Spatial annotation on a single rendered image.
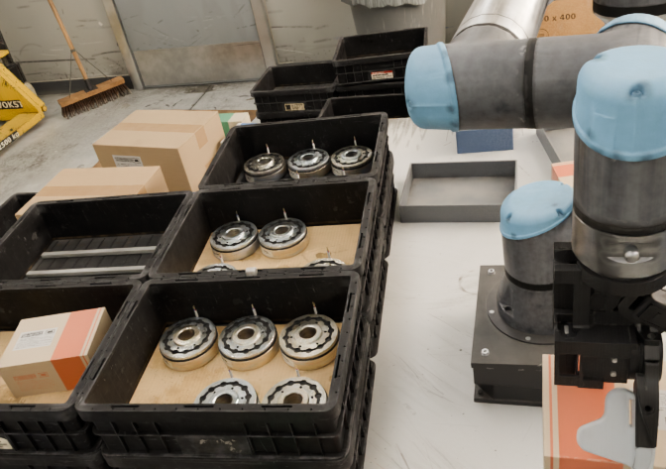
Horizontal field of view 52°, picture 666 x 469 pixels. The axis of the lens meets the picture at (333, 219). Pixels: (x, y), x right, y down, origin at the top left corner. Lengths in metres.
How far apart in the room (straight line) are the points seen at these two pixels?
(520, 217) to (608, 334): 0.51
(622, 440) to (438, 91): 0.32
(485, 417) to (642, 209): 0.76
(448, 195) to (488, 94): 1.16
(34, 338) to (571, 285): 0.97
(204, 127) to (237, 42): 2.56
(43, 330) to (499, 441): 0.81
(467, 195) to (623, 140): 1.26
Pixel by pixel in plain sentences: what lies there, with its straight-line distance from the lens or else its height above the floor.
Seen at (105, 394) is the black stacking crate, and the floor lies 0.89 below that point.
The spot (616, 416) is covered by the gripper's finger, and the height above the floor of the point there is 1.17.
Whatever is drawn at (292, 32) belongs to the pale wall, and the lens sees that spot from 4.40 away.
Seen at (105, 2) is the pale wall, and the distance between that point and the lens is 4.81.
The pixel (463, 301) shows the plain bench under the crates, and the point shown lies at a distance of 1.41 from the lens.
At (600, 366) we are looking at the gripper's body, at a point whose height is 1.20.
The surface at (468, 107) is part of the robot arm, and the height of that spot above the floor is 1.39.
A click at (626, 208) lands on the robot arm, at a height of 1.36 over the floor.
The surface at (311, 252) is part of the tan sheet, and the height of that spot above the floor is 0.83.
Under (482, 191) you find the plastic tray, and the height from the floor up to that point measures 0.70.
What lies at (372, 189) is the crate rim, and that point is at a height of 0.93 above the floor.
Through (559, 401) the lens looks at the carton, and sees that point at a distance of 0.69.
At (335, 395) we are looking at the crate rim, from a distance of 0.96.
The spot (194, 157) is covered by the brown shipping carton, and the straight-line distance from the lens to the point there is 1.95.
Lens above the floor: 1.64
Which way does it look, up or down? 34 degrees down
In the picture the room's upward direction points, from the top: 12 degrees counter-clockwise
